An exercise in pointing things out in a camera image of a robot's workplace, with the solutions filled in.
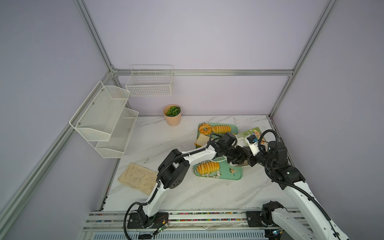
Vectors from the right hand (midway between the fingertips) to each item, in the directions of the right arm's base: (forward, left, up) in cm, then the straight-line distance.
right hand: (243, 146), depth 75 cm
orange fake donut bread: (+26, +20, -20) cm, 38 cm away
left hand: (-2, -4, -10) cm, 11 cm away
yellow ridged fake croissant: (+27, +7, -19) cm, 34 cm away
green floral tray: (-3, +6, -22) cm, 23 cm away
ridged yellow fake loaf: (-3, +19, -19) cm, 27 cm away
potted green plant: (+35, +43, -11) cm, 56 cm away
